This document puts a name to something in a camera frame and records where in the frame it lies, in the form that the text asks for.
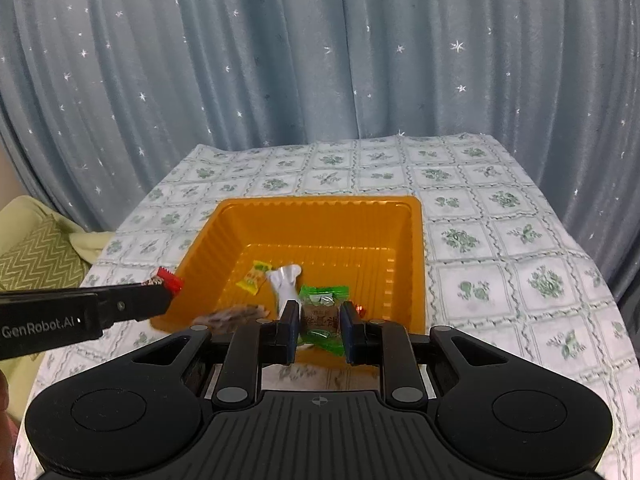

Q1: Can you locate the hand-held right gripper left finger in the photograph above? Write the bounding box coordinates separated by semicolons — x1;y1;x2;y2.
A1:
127;300;301;411

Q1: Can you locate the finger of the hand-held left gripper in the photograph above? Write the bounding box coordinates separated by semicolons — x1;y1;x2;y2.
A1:
95;280;174;331

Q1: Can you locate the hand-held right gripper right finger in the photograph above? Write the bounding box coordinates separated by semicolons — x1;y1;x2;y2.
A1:
340;302;506;406

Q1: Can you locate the green snack packet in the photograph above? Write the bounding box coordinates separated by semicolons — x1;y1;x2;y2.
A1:
298;284;351;356

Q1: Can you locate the small red candy packet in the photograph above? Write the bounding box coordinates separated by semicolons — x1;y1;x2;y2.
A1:
150;266;185;295

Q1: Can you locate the silver snack packet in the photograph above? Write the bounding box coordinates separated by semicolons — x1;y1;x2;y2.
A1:
265;263;304;321

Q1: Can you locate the yellow candy packet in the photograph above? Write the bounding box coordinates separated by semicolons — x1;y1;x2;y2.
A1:
236;260;272;293

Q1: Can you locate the orange plastic tray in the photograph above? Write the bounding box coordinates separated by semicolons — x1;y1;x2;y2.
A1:
150;196;427;370

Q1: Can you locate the green zigzag cushion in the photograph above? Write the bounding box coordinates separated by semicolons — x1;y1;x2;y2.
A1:
0;215;86;293
0;196;116;291

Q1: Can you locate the dark brown snack packet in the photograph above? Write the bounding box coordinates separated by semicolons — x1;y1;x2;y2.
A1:
194;304;271;335

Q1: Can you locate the grey blue star curtain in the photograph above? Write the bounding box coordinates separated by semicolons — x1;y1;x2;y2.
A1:
0;0;640;311

